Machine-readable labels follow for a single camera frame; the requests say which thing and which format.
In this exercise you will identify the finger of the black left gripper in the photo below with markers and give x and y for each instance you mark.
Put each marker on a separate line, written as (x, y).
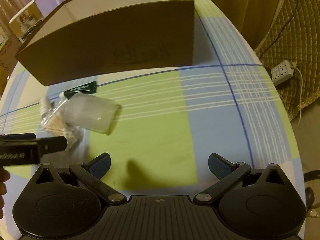
(52, 144)

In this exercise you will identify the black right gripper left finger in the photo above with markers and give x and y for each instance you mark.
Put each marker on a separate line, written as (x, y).
(91, 173)

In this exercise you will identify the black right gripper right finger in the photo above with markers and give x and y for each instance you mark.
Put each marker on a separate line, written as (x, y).
(228, 174)

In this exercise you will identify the bag of cotton swabs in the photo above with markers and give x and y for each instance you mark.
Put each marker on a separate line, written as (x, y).
(55, 122)

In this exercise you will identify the small white cylinder bottle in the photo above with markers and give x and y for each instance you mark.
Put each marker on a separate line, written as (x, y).
(46, 106)

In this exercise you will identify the green lip gel tube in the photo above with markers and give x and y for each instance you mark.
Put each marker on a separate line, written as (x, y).
(88, 88)

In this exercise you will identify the person's left hand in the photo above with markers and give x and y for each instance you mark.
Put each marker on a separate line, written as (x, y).
(4, 177)

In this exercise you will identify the brown cardboard carton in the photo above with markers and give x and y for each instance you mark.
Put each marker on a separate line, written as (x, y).
(9, 48)

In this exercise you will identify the white power strip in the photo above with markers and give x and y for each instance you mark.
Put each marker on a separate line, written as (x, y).
(282, 72)

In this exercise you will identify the white product box with photo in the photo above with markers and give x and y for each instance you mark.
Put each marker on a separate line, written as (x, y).
(26, 20)

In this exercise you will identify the brown cardboard box white inside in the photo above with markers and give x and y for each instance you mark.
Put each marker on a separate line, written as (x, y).
(82, 38)

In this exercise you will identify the quilted tan chair cover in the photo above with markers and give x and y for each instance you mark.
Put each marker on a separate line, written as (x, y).
(294, 36)

